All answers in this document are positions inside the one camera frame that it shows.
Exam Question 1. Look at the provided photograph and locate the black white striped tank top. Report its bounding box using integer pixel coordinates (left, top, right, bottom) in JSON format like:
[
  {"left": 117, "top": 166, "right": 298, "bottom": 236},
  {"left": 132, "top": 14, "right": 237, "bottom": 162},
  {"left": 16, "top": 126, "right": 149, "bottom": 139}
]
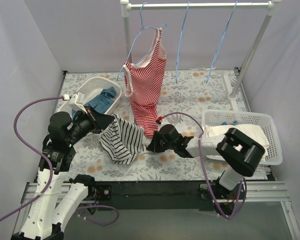
[{"left": 100, "top": 114, "right": 146, "bottom": 165}]

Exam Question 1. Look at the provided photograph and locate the blue wire hanger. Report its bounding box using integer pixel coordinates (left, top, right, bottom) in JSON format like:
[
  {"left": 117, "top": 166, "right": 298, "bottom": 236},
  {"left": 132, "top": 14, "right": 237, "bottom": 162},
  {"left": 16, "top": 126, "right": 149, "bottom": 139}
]
[
  {"left": 116, "top": 2, "right": 168, "bottom": 82},
  {"left": 205, "top": 1, "right": 238, "bottom": 84},
  {"left": 175, "top": 2, "right": 190, "bottom": 84}
]

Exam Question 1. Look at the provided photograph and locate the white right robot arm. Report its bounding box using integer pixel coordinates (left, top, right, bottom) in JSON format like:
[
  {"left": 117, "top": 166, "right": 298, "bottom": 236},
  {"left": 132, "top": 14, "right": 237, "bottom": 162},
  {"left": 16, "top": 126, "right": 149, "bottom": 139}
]
[{"left": 146, "top": 124, "right": 266, "bottom": 199}]

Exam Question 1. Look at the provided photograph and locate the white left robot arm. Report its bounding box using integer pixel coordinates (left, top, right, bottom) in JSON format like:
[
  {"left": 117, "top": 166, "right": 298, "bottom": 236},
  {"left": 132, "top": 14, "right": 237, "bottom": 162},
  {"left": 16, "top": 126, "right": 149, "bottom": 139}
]
[{"left": 11, "top": 107, "right": 115, "bottom": 240}]

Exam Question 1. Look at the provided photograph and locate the red white striped tank top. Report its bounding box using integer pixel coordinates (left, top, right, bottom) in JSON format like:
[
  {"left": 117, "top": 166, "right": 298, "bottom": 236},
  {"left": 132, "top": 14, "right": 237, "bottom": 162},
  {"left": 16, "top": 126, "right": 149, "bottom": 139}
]
[{"left": 123, "top": 28, "right": 167, "bottom": 138}]

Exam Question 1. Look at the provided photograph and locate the blue garment in basket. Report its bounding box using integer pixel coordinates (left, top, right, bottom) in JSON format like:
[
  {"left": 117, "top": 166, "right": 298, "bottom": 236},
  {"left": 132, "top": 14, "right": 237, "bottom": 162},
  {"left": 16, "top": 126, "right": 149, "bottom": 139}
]
[{"left": 83, "top": 86, "right": 117, "bottom": 114}]

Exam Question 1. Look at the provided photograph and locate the white oval laundry basket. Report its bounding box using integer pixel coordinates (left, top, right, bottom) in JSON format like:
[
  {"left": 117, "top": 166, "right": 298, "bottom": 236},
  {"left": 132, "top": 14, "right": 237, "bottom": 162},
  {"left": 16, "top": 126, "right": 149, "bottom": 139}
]
[{"left": 57, "top": 76, "right": 122, "bottom": 116}]

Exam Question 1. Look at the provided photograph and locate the floral patterned table mat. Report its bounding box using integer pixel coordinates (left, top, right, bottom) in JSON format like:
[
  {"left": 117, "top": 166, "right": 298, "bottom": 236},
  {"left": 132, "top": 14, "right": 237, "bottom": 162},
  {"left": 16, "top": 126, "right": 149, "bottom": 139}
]
[{"left": 67, "top": 70, "right": 235, "bottom": 182}]

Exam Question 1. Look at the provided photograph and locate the white folded cloth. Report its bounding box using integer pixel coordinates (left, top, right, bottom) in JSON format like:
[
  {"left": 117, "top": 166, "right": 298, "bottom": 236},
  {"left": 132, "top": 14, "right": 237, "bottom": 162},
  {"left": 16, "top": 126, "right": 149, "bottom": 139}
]
[{"left": 204, "top": 124, "right": 270, "bottom": 162}]

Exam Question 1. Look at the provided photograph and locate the white rectangular laundry basket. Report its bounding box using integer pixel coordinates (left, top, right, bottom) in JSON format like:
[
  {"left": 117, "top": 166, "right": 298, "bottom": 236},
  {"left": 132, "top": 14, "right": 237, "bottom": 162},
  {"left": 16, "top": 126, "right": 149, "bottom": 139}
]
[{"left": 202, "top": 110, "right": 283, "bottom": 166}]

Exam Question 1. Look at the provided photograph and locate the white metal clothes rack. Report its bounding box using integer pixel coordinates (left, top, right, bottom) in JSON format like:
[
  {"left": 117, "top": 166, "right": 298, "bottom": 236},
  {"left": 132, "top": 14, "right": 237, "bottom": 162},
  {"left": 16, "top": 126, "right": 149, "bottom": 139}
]
[{"left": 120, "top": 0, "right": 280, "bottom": 111}]

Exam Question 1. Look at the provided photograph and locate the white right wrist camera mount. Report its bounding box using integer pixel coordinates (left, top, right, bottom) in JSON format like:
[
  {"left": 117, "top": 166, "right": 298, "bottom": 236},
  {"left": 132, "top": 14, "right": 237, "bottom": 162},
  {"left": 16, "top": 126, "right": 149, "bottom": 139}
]
[{"left": 155, "top": 116, "right": 164, "bottom": 126}]

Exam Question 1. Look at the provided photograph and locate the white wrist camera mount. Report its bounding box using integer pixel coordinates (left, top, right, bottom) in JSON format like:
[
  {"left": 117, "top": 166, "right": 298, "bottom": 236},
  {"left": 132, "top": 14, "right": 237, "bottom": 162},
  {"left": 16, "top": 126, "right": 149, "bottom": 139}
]
[
  {"left": 61, "top": 92, "right": 87, "bottom": 113},
  {"left": 155, "top": 116, "right": 164, "bottom": 126}
]

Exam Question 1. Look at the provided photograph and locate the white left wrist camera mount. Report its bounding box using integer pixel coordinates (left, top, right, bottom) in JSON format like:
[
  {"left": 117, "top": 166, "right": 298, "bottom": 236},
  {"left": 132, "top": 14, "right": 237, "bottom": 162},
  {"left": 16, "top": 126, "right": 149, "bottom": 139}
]
[{"left": 61, "top": 92, "right": 87, "bottom": 113}]

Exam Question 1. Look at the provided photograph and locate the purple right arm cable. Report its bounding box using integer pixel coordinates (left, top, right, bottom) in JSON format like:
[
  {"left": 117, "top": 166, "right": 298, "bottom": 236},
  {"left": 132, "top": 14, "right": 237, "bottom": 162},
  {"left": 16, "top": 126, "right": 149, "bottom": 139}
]
[{"left": 162, "top": 112, "right": 247, "bottom": 221}]

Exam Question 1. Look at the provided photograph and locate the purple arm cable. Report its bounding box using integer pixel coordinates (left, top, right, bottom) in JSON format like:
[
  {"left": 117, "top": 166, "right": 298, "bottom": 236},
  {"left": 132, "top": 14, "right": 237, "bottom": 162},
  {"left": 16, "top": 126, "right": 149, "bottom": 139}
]
[
  {"left": 0, "top": 97, "right": 120, "bottom": 227},
  {"left": 162, "top": 112, "right": 247, "bottom": 221}
]

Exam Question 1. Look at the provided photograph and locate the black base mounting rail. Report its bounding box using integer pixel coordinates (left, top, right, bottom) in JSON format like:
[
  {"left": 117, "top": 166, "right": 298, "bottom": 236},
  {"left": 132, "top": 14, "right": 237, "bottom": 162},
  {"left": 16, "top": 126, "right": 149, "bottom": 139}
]
[{"left": 84, "top": 180, "right": 214, "bottom": 211}]

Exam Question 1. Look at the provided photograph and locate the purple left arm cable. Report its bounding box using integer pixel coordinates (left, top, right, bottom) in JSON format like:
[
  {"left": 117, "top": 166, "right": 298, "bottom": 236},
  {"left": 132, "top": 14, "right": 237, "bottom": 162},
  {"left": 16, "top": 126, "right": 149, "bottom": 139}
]
[{"left": 0, "top": 97, "right": 120, "bottom": 227}]

